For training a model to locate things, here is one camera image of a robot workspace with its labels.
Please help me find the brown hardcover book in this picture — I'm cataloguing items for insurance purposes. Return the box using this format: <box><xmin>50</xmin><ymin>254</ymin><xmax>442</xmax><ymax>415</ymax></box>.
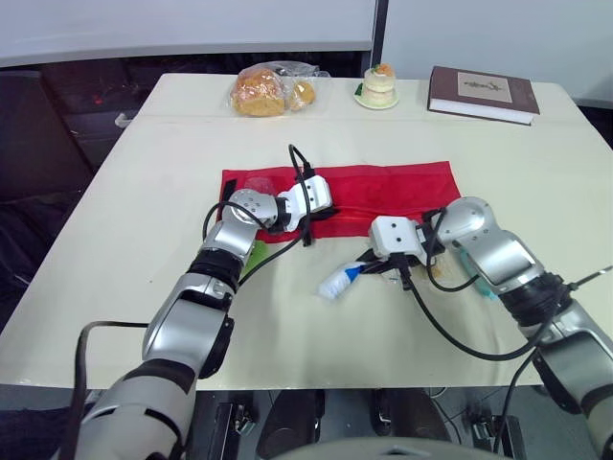
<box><xmin>426</xmin><ymin>64</ymin><xmax>542</xmax><ymax>127</ymax></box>

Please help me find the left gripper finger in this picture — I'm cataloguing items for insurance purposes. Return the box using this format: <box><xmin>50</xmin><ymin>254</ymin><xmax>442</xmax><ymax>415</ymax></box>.
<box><xmin>308</xmin><ymin>206</ymin><xmax>342</xmax><ymax>223</ymax></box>

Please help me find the black cable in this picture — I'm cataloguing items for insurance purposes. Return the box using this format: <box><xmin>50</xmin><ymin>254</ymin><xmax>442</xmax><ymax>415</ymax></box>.
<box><xmin>202</xmin><ymin>144</ymin><xmax>316</xmax><ymax>288</ymax></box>
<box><xmin>395</xmin><ymin>207</ymin><xmax>613</xmax><ymax>454</ymax></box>

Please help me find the clear pack with brown content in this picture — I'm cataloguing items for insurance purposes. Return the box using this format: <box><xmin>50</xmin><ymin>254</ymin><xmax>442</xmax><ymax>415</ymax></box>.
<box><xmin>420</xmin><ymin>256</ymin><xmax>457</xmax><ymax>283</ymax></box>

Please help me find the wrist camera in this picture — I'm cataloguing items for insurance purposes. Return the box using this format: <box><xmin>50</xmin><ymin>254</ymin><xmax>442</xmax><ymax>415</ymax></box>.
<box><xmin>367</xmin><ymin>215</ymin><xmax>428</xmax><ymax>263</ymax></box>
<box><xmin>276</xmin><ymin>174</ymin><xmax>333</xmax><ymax>234</ymax></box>

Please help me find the clear small pack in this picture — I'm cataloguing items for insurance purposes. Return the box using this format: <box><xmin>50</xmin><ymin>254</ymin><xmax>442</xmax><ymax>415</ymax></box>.
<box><xmin>242</xmin><ymin>175</ymin><xmax>278</xmax><ymax>194</ymax></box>

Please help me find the teal small pack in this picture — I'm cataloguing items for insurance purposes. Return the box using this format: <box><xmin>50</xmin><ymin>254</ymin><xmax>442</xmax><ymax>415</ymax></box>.
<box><xmin>472</xmin><ymin>276</ymin><xmax>500</xmax><ymax>302</ymax></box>

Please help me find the green small pack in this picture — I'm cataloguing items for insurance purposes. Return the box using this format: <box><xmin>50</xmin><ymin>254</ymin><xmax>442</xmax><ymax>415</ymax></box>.
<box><xmin>238</xmin><ymin>239</ymin><xmax>270</xmax><ymax>285</ymax></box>

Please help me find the red mesh pouch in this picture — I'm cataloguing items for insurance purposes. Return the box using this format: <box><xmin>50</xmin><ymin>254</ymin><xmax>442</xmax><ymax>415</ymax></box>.
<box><xmin>216</xmin><ymin>160</ymin><xmax>463</xmax><ymax>246</ymax></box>

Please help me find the bread loaf in clear bag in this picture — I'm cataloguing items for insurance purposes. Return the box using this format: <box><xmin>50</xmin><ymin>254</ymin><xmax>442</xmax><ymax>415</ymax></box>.
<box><xmin>229</xmin><ymin>60</ymin><xmax>332</xmax><ymax>119</ymax></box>

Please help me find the robot body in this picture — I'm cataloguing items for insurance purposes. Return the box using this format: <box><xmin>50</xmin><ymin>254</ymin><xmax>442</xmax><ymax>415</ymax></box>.
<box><xmin>210</xmin><ymin>386</ymin><xmax>526</xmax><ymax>460</ymax></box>

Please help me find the toy cake on plate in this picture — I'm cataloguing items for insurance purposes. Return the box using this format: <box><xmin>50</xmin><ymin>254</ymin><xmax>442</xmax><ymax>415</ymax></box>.
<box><xmin>352</xmin><ymin>62</ymin><xmax>400</xmax><ymax>110</ymax></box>

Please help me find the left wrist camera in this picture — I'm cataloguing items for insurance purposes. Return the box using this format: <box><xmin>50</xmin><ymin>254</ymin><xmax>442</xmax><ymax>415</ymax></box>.
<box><xmin>276</xmin><ymin>174</ymin><xmax>333</xmax><ymax>234</ymax></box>

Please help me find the small round bun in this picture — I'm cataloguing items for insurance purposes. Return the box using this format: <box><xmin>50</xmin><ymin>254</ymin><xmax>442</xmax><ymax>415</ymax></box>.
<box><xmin>288</xmin><ymin>80</ymin><xmax>317</xmax><ymax>112</ymax></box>

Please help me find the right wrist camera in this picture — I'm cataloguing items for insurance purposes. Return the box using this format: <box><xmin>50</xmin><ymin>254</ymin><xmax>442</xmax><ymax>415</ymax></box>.
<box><xmin>367</xmin><ymin>215</ymin><xmax>428</xmax><ymax>263</ymax></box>

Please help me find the white and blue small pack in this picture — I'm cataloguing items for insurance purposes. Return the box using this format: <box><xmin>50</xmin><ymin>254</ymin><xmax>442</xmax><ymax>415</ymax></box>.
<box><xmin>315</xmin><ymin>261</ymin><xmax>366</xmax><ymax>304</ymax></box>

